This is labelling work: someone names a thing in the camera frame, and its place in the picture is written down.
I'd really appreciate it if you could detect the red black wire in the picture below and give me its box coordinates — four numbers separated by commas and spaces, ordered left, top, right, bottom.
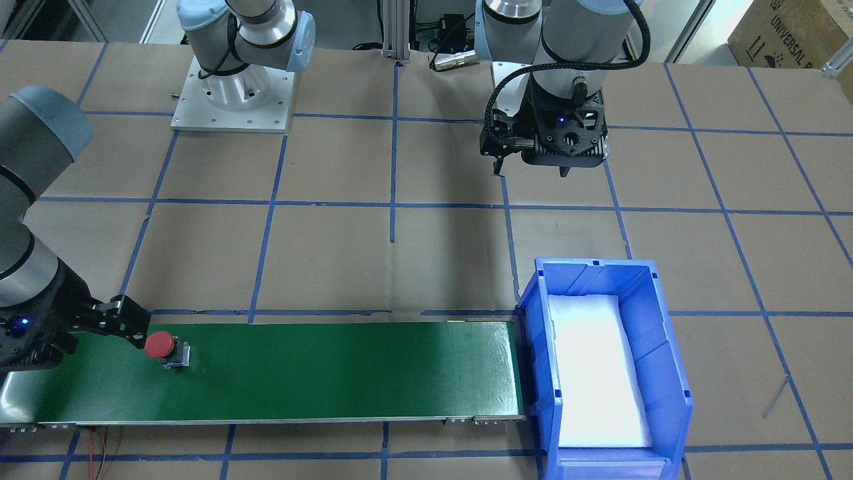
85, 427, 107, 480

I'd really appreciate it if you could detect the red push button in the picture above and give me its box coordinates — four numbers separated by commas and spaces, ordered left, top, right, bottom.
143, 331, 191, 369

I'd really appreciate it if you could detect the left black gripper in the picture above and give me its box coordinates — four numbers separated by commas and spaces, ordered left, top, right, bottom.
479, 86, 610, 177

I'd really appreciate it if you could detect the black cables bundle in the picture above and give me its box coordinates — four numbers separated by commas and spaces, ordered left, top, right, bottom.
350, 12, 494, 61

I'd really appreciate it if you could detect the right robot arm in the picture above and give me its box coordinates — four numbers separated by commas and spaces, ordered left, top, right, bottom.
1, 1, 317, 373

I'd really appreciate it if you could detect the aluminium profile post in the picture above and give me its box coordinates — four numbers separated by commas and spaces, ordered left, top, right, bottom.
377, 1, 415, 66

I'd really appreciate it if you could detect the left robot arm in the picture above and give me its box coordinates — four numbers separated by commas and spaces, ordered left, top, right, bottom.
474, 1, 652, 177

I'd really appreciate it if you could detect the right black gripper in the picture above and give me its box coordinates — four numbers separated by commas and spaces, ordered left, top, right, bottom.
1, 261, 151, 374

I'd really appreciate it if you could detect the green conveyor belt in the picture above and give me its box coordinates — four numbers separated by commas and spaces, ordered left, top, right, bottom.
2, 321, 525, 427

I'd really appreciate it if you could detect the cardboard box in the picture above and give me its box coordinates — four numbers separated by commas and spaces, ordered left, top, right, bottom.
727, 1, 852, 68

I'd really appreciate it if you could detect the blue plastic bin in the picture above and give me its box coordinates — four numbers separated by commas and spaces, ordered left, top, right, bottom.
520, 257, 694, 479

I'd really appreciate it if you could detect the silver metal connector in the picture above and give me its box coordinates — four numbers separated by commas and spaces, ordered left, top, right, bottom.
430, 51, 480, 72

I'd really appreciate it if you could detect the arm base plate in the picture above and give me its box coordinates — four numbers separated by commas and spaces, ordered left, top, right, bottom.
490, 72, 537, 143
171, 59, 299, 134

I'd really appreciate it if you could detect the white foam pad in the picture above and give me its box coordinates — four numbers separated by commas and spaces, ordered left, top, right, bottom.
548, 295, 652, 449

